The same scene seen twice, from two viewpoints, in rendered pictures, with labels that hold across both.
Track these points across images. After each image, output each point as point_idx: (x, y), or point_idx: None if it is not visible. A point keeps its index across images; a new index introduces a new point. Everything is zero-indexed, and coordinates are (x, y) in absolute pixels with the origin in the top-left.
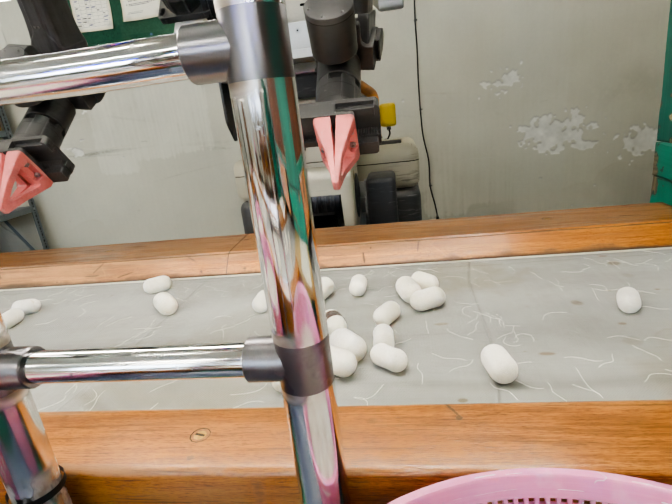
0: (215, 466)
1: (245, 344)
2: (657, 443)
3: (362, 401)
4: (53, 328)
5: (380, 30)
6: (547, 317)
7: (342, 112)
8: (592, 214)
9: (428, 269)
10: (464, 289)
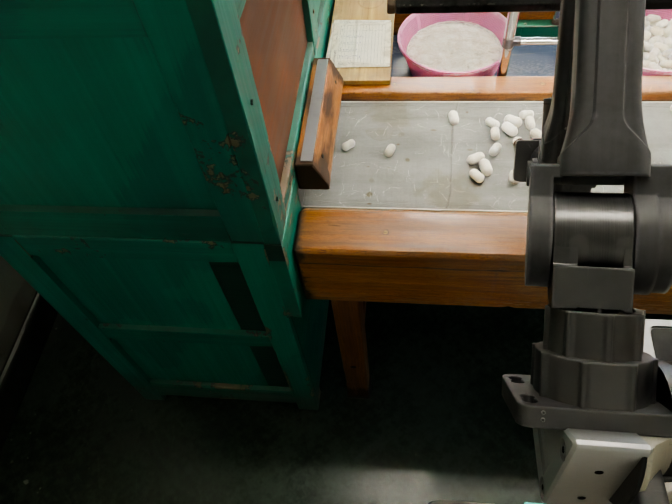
0: (532, 76)
1: (520, 36)
2: (428, 81)
3: (499, 112)
4: None
5: (528, 162)
6: (424, 150)
7: (540, 138)
8: (353, 232)
9: (472, 202)
10: (455, 176)
